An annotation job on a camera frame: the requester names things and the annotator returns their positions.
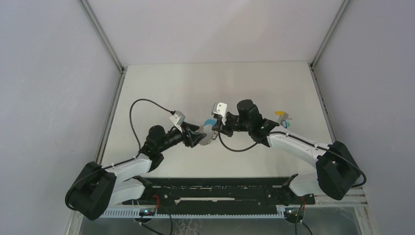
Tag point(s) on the aluminium frame post left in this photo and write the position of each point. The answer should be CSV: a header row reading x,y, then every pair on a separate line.
x,y
117,77

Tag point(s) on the left green circuit board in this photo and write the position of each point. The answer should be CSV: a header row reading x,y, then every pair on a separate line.
x,y
147,212

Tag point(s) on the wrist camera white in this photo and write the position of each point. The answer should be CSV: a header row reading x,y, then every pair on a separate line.
x,y
177,118
219,112

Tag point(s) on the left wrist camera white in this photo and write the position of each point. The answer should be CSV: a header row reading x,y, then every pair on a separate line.
x,y
177,118

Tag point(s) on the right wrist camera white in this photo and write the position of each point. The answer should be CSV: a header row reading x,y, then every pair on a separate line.
x,y
219,112

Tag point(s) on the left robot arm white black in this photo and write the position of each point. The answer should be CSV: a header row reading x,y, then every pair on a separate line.
x,y
98,187

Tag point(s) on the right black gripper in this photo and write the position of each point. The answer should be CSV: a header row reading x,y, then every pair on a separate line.
x,y
219,126

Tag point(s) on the aluminium frame post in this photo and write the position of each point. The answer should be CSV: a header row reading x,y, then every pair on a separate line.
x,y
320,65
117,77

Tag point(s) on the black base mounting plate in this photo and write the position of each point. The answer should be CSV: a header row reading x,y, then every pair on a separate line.
x,y
267,190

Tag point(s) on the green circuit board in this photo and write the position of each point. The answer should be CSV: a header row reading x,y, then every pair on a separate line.
x,y
147,212
293,213

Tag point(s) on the white slotted cable duct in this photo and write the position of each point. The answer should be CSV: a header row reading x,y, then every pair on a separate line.
x,y
134,213

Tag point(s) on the right green circuit board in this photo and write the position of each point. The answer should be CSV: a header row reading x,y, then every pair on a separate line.
x,y
293,213

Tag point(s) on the aluminium frame post right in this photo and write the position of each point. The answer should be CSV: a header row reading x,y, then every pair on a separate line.
x,y
320,65

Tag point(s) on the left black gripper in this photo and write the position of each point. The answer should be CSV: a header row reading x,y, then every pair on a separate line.
x,y
193,138

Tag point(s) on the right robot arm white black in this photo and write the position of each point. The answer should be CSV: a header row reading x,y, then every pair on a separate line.
x,y
335,170

